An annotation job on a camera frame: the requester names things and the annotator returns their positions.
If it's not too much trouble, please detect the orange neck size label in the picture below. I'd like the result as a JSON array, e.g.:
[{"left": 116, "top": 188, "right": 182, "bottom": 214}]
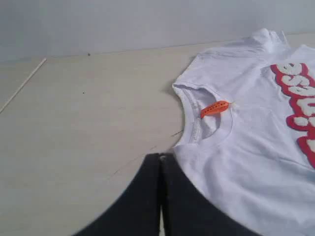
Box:
[{"left": 200, "top": 100, "right": 232, "bottom": 119}]

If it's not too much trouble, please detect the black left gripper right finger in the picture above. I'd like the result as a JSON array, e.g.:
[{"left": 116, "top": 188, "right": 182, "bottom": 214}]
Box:
[{"left": 160, "top": 153, "right": 257, "bottom": 236}]

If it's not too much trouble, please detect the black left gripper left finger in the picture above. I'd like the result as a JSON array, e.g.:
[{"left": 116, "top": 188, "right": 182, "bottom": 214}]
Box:
[{"left": 75, "top": 153, "right": 163, "bottom": 236}]

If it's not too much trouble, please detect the thin white stick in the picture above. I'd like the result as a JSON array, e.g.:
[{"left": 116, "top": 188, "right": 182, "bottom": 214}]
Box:
[{"left": 0, "top": 58, "right": 47, "bottom": 113}]

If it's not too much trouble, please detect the white t-shirt red lettering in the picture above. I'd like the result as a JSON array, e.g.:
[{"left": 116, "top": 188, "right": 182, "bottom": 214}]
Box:
[{"left": 173, "top": 29, "right": 315, "bottom": 236}]

